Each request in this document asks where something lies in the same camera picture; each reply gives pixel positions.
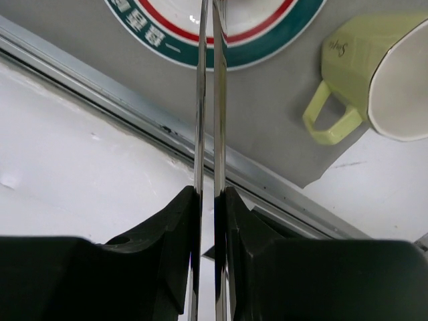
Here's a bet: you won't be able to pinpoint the light green mug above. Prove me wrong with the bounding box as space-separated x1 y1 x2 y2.
302 11 427 145

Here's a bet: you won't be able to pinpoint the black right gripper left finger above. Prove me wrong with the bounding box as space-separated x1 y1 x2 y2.
1 186 197 320

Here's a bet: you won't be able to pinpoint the grey cloth placemat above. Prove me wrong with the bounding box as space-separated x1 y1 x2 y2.
1 1 427 187

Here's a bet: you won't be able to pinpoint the aluminium rail frame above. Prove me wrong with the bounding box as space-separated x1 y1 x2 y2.
1 17 368 239

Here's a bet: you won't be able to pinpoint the white plate green red rim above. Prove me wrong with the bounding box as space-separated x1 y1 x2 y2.
106 0 325 71

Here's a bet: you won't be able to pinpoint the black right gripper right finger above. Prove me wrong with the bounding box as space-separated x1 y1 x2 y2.
215 187 427 320

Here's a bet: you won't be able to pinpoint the metal tongs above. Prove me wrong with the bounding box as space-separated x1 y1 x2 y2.
187 1 227 320

